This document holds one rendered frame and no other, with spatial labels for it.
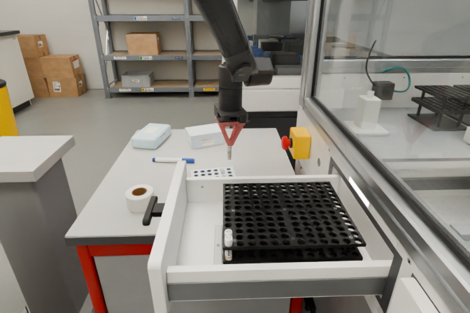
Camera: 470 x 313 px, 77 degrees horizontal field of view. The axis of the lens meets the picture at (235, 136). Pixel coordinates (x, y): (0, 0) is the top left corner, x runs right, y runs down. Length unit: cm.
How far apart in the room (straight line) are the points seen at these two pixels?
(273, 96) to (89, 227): 86
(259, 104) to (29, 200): 93
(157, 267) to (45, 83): 470
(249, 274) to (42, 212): 94
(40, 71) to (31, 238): 384
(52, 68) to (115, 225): 427
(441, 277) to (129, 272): 67
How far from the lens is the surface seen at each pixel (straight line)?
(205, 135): 107
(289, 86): 130
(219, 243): 57
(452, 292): 42
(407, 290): 45
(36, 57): 499
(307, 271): 48
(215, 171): 86
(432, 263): 43
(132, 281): 88
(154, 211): 55
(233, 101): 71
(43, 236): 134
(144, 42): 438
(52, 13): 524
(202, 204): 67
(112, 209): 84
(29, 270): 149
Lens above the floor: 124
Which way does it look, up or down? 24 degrees down
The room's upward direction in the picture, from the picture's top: straight up
